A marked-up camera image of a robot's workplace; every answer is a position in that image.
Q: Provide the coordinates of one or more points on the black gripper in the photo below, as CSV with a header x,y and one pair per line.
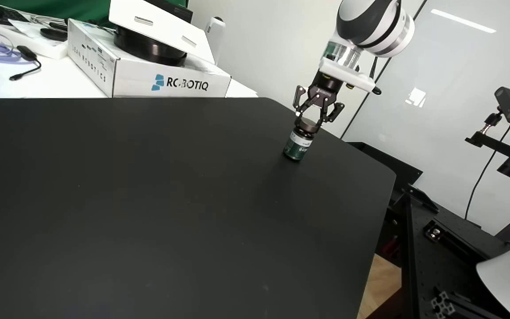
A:
x,y
325,93

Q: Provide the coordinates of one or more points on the small black flat object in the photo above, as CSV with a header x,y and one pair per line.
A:
x,y
54,34

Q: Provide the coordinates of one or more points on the dark green supplement bottle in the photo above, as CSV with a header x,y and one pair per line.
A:
x,y
299,146

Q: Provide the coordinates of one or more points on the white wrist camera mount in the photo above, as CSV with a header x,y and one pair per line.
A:
x,y
350,73

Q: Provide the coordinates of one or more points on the black metal table frame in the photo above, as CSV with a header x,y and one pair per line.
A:
x,y
444,254

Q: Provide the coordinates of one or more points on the white Robotiq cardboard box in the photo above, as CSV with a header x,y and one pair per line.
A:
x,y
132,80

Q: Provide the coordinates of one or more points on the black round device in box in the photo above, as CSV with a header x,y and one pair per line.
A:
x,y
150,50

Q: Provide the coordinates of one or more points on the white flat box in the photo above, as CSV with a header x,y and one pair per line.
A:
x,y
31,36

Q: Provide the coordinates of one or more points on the green backdrop cloth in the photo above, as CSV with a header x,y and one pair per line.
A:
x,y
61,8

